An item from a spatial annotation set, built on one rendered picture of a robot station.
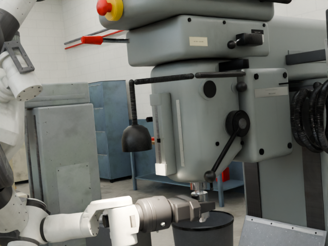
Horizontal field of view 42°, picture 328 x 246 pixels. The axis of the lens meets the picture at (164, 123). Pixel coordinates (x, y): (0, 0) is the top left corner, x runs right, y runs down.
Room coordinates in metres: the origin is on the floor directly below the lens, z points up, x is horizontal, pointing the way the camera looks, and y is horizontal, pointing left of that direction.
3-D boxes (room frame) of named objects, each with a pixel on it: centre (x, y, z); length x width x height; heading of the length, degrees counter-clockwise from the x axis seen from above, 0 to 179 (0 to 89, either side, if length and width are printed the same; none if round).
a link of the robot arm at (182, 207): (1.14, 0.00, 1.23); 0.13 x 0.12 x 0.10; 25
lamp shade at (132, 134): (1.02, 0.07, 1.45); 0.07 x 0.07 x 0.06
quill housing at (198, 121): (1.18, -0.09, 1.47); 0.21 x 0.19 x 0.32; 39
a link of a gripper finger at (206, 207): (1.15, -0.09, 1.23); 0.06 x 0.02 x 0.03; 115
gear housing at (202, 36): (1.20, -0.12, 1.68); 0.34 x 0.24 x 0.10; 129
